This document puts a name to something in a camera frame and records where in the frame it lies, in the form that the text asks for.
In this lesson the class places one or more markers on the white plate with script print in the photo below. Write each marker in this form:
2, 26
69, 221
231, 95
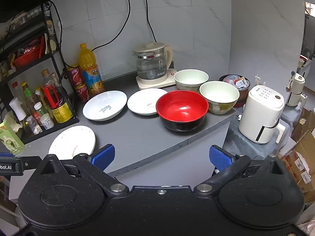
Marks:
98, 103

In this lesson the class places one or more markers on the white air fryer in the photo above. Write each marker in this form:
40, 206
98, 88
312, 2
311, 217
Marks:
258, 113

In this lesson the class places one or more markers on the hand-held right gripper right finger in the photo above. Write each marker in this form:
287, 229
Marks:
220, 158

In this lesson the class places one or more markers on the green cardboard box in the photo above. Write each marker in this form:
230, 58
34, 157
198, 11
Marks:
9, 137

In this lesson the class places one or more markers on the clear bottle with red cap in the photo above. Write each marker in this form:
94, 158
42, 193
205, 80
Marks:
16, 87

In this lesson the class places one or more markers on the pile of small packets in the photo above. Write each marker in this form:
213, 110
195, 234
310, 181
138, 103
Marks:
235, 81

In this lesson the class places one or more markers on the bottle with tall white cap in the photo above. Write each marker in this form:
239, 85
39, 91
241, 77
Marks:
17, 108

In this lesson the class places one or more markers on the white jar with label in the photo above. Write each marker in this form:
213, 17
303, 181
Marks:
46, 121

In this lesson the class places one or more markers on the dark red round container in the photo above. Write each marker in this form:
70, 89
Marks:
242, 93

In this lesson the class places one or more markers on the orange juice bottle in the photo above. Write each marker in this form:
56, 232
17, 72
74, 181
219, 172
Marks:
89, 64

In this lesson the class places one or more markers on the brown cardboard box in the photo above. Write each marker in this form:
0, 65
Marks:
306, 150
304, 121

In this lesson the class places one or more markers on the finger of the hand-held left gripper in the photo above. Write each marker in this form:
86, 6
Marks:
6, 154

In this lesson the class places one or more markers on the cream kettle base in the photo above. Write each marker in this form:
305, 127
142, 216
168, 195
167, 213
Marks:
147, 84

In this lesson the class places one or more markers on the white plate with flower print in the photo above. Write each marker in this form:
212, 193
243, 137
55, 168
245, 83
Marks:
71, 137

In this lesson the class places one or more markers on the red plastic basket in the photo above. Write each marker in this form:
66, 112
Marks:
27, 56

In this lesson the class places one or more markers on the green bottle with yellow cap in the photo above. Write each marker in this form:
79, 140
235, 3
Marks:
27, 91

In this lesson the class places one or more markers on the red drink can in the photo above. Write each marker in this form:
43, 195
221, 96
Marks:
81, 92
73, 75

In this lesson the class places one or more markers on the clear shaker with silver cap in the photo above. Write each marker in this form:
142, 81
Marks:
33, 125

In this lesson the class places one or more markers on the small white plate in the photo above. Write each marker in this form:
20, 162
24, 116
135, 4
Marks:
140, 100

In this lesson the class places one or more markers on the cream crumpled paper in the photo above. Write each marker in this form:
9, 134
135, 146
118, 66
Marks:
12, 121

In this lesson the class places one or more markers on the white small appliance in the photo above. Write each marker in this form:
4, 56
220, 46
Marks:
295, 88

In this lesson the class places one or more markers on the green bottle with white cap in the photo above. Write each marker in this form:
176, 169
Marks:
39, 108

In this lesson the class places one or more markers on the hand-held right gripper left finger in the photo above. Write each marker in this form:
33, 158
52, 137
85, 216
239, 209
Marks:
103, 155

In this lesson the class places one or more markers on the cardboard box with white labels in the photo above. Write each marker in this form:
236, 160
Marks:
295, 168

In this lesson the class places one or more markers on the red and black bowl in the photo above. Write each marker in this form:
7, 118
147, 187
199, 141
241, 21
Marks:
182, 103

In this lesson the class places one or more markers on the black tray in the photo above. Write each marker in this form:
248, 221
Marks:
71, 121

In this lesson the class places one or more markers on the cream bowl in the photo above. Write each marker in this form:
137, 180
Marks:
216, 93
190, 78

